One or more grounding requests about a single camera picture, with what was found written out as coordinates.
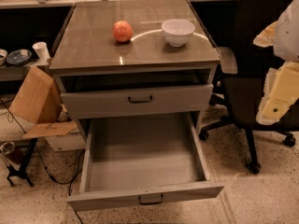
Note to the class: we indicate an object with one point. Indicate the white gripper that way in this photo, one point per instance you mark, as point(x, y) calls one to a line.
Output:
point(288, 36)

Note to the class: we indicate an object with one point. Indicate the grey drawer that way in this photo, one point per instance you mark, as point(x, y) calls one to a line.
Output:
point(142, 160)
point(133, 102)

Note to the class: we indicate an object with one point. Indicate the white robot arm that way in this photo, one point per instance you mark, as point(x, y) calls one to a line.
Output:
point(283, 34)

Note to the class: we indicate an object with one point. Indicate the grey top drawer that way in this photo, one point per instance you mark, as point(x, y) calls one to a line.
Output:
point(133, 102)

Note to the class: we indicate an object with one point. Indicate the grey drawer cabinet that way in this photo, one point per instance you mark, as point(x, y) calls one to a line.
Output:
point(89, 58)

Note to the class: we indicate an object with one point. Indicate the black office chair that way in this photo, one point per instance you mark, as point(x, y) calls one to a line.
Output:
point(243, 70)

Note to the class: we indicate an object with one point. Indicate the orange red apple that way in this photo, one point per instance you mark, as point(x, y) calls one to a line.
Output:
point(122, 31)

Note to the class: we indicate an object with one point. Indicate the brown cardboard box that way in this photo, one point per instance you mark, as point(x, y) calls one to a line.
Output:
point(38, 101)

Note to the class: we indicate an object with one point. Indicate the white paper cup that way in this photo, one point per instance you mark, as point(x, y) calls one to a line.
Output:
point(41, 50)

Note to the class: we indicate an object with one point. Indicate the dark blue plate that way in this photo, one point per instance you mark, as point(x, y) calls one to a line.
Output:
point(19, 57)

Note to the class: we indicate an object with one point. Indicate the low grey shelf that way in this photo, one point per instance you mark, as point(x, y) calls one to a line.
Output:
point(11, 73)

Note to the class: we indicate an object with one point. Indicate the black metal stand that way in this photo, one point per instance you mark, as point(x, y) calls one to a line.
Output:
point(16, 159)

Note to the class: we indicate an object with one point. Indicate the white small bowl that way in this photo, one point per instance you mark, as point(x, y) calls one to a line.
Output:
point(3, 55)

